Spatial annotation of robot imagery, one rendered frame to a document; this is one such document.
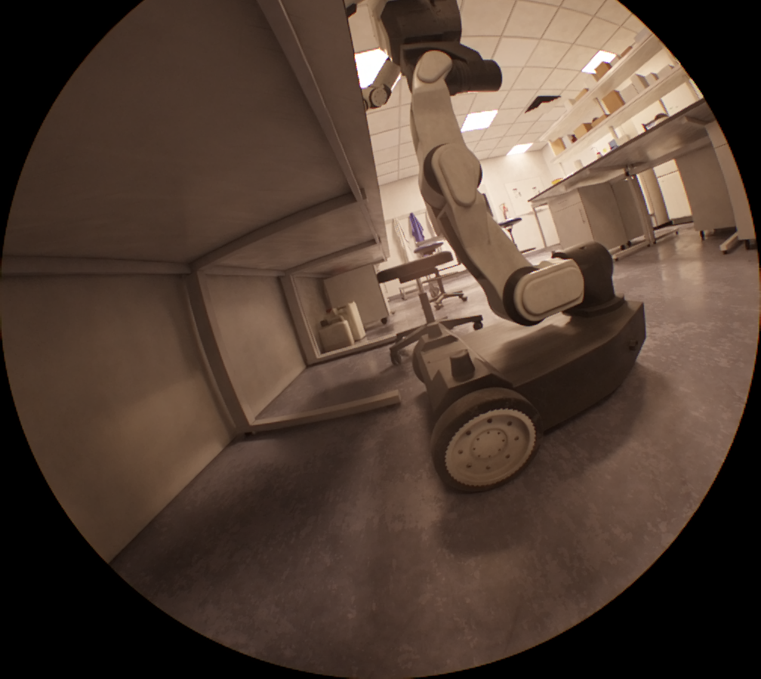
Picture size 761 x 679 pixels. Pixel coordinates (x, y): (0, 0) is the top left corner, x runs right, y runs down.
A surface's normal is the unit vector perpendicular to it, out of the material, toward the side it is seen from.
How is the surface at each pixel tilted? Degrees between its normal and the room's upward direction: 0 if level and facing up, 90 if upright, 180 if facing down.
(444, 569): 0
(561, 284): 90
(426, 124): 90
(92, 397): 90
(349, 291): 90
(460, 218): 115
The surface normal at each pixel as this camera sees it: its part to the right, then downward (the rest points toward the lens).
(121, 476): 0.95, -0.30
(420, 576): -0.30, -0.95
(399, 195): -0.05, 0.07
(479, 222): 0.04, 0.47
